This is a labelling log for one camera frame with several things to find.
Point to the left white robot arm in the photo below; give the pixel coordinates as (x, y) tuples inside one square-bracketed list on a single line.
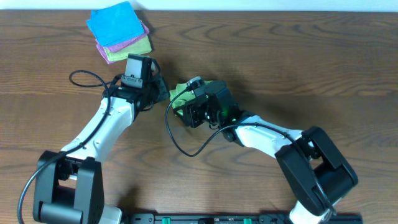
[(69, 184)]

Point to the folded blue cloth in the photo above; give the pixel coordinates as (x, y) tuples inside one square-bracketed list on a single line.
[(115, 24)]

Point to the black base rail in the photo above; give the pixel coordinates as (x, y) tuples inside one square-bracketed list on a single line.
[(152, 218)]

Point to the folded pink cloth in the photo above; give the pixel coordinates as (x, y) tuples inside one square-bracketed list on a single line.
[(117, 47)]

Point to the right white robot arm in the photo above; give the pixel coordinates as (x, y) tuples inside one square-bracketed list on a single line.
[(317, 172)]

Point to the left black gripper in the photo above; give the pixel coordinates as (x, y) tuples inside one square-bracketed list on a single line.
[(159, 88)]

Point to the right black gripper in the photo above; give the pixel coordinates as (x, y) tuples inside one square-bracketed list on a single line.
[(189, 108)]

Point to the folded green cloth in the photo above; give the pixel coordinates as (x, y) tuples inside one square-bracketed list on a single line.
[(141, 47)]

